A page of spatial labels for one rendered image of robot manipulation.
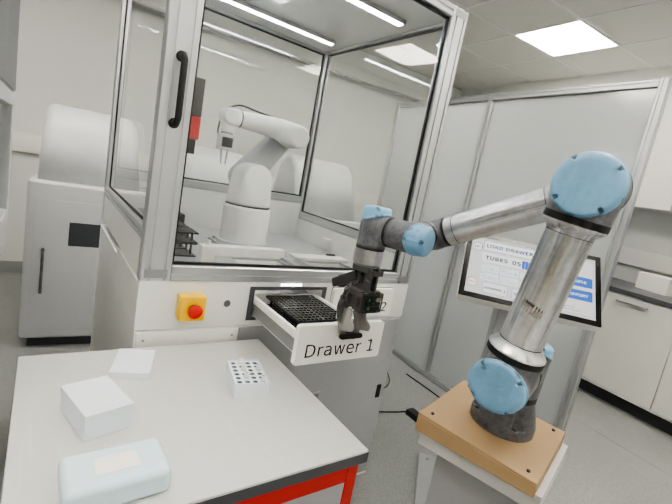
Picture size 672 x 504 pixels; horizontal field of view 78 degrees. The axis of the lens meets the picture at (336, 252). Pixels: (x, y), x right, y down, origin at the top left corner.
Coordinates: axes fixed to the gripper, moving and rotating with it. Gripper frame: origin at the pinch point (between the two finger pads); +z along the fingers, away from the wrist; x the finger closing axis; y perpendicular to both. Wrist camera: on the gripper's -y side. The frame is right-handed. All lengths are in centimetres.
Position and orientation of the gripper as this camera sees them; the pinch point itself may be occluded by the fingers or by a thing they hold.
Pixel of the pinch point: (347, 333)
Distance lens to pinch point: 115.4
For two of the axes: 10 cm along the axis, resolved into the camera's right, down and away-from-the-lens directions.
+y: 5.5, 2.5, -7.9
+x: 8.1, 0.5, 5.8
